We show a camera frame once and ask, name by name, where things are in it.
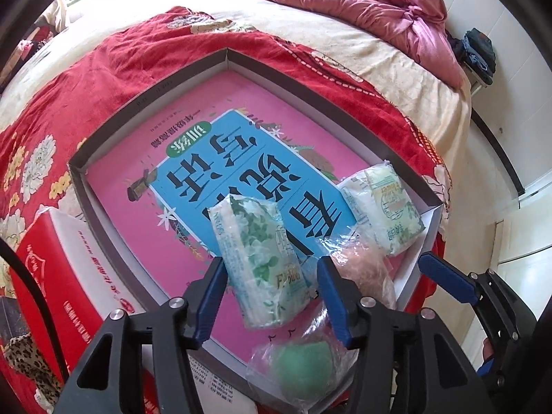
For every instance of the light blue tissue packet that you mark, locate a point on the light blue tissue packet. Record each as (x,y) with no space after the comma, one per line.
(262,266)

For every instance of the person's right hand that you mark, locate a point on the person's right hand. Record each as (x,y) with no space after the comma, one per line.
(487,351)

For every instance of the red tissue pack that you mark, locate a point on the red tissue pack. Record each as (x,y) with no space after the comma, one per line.
(76,279)

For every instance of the leopard print scrunchie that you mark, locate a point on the leopard print scrunchie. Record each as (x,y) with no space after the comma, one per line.
(23,356)

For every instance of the pink and blue book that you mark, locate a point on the pink and blue book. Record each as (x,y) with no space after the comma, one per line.
(232,137)

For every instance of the green floral tissue packet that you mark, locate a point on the green floral tissue packet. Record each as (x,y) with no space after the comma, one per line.
(382,208)

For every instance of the pink item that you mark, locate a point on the pink item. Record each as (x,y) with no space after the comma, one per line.
(358,258)

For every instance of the dark blue small box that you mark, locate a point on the dark blue small box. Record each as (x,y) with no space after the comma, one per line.
(12,322)

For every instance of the stack of folded clothes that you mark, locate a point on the stack of folded clothes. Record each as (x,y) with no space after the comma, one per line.
(51,22)

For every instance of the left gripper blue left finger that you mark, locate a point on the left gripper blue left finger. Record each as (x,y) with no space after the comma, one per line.
(204,297)

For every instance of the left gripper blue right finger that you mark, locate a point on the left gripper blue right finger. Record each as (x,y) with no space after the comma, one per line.
(341,297)

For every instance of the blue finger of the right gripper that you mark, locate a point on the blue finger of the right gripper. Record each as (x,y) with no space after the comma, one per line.
(458,285)

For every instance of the dark clothes on stool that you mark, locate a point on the dark clothes on stool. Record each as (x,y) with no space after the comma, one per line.
(475,50)

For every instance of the green sponge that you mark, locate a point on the green sponge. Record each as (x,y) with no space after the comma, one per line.
(306,368)

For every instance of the dark shallow box tray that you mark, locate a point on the dark shallow box tray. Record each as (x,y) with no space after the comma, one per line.
(232,344)

